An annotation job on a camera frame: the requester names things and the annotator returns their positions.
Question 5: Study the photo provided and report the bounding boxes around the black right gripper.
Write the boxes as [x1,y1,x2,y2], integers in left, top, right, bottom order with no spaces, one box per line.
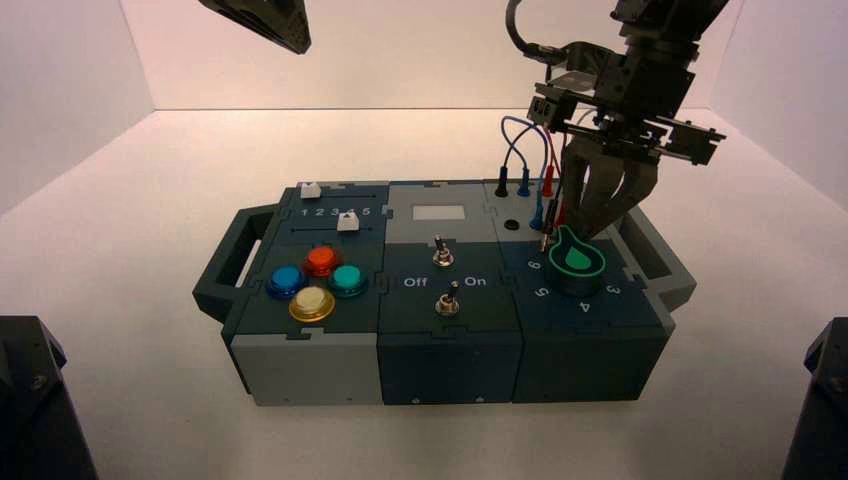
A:
[529,36,727,242]

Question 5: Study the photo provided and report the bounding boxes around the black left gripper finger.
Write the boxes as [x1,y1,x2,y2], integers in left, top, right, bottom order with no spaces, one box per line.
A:
[198,0,313,56]

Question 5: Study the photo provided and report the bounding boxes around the green pointer rotary knob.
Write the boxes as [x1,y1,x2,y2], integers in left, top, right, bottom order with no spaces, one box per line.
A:
[546,225,608,297]

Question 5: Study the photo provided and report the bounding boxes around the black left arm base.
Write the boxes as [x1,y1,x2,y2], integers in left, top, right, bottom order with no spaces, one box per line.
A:
[0,315,101,480]

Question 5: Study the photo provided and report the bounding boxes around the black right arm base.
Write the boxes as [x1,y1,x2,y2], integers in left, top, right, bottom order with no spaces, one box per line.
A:
[781,317,848,480]

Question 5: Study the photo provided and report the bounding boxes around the small grey display window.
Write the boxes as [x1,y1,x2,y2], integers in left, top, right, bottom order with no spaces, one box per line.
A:
[413,204,465,223]

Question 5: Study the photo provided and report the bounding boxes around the modular dark teal control box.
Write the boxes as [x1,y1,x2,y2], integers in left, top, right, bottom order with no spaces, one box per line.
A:
[193,178,698,407]

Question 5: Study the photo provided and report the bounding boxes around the red dome push button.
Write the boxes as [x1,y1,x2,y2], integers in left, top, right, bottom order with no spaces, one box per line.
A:
[303,246,344,279]

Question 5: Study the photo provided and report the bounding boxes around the blue dome push button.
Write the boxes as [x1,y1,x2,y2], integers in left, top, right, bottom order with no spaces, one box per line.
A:
[266,266,307,300]

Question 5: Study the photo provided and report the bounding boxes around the teal dome push button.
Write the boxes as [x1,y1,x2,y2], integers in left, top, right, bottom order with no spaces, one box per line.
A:
[328,264,370,299]

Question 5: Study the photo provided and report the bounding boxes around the yellow dome push button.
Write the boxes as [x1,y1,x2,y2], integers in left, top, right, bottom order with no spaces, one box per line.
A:
[289,286,337,324]

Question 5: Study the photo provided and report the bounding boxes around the red jumper cable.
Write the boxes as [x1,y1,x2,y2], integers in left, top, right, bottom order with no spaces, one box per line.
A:
[541,129,568,227]

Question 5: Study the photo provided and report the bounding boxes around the blue jumper cable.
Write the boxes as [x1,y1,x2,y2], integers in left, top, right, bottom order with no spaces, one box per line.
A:
[501,115,552,232]

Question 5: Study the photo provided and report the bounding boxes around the dark maroon jumper cable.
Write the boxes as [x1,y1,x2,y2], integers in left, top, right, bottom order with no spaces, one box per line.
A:
[493,122,564,252]

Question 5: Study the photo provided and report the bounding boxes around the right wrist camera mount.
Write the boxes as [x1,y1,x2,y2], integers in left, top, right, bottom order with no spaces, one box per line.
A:
[535,40,624,102]

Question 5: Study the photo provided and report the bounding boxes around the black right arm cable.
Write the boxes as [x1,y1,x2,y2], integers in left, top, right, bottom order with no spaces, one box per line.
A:
[506,0,566,62]

